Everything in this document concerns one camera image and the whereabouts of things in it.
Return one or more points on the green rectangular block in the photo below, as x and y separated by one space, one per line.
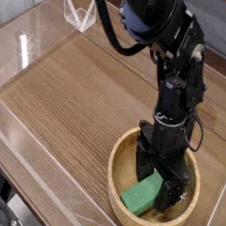
141 196

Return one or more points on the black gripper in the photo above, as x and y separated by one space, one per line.
162 148

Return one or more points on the brown wooden bowl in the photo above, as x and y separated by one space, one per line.
121 176

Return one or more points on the clear acrylic corner bracket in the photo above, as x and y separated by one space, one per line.
80 18

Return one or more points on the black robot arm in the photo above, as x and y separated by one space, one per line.
177 46

